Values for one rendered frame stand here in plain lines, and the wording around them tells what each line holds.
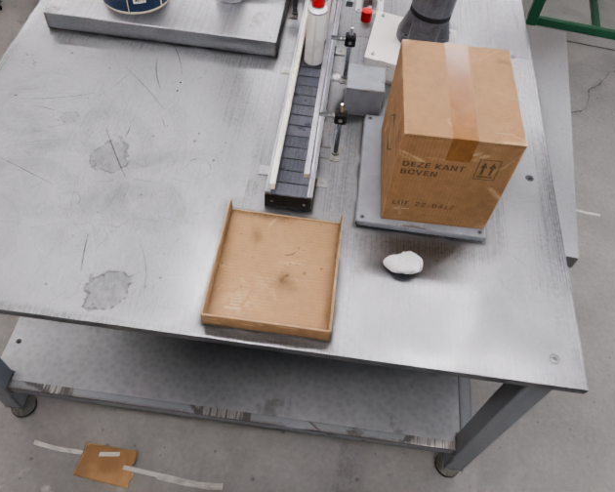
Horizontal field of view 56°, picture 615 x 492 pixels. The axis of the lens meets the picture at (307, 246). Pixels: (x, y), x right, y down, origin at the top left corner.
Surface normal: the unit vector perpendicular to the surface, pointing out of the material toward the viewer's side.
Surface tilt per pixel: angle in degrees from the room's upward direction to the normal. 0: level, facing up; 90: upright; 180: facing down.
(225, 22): 0
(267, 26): 0
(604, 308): 0
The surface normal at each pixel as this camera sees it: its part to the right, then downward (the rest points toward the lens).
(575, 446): 0.07, -0.57
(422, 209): -0.08, 0.81
